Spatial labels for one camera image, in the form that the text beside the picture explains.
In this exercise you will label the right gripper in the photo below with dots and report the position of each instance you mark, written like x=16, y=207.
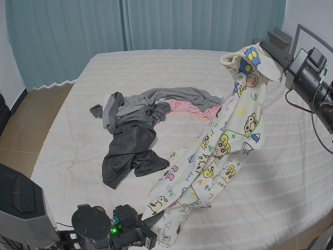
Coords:
x=308, y=85

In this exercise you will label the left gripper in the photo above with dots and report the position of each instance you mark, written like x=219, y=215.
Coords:
x=130, y=239

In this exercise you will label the white printed pyjama top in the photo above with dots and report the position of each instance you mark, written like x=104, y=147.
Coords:
x=229, y=139

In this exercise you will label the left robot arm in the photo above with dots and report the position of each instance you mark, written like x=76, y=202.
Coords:
x=20, y=191

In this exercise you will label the pile of clothes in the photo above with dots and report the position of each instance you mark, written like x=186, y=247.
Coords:
x=130, y=144

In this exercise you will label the bed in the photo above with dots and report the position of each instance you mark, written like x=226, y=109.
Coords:
x=182, y=69

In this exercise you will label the grey bedside table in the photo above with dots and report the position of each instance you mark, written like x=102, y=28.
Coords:
x=279, y=36

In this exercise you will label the blue-green curtain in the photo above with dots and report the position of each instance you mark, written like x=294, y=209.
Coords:
x=195, y=14
x=65, y=22

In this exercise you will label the black chest of drawers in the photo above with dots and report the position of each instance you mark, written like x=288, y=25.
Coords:
x=4, y=113

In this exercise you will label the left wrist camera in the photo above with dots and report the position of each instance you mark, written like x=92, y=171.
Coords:
x=124, y=216

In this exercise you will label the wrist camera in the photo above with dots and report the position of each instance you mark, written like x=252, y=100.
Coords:
x=317, y=57
x=124, y=216

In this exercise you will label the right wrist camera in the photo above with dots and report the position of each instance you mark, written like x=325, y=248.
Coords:
x=317, y=57

